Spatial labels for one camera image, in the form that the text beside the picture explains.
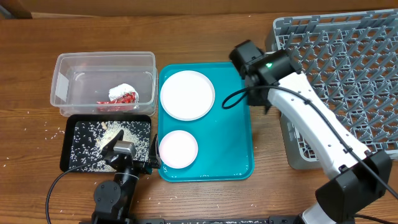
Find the spilled rice pile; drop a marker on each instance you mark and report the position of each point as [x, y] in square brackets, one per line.
[90, 137]

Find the large white plate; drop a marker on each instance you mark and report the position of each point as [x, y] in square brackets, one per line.
[187, 95]

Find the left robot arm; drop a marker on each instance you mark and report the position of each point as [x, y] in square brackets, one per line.
[113, 198]

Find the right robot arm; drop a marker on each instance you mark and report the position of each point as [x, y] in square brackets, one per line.
[357, 176]

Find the teal plastic tray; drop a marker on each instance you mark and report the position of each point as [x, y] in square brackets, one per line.
[224, 137]

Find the clear plastic bin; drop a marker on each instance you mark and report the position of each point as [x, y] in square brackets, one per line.
[82, 82]

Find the small white plate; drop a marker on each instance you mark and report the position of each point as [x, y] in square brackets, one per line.
[178, 149]

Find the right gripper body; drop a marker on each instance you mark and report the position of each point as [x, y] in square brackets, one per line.
[255, 97]

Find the black rectangular tray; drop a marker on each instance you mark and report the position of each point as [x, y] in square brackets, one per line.
[71, 122]

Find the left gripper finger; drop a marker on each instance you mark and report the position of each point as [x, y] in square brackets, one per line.
[108, 150]
[154, 156]

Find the white napkin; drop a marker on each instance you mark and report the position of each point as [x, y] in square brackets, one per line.
[121, 90]

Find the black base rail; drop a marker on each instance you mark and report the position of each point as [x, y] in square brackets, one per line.
[289, 219]

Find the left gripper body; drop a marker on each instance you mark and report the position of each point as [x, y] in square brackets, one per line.
[140, 167]

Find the grey dishwasher rack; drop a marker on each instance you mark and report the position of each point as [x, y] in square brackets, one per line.
[350, 60]

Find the red snack wrapper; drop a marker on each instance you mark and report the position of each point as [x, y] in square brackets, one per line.
[121, 101]

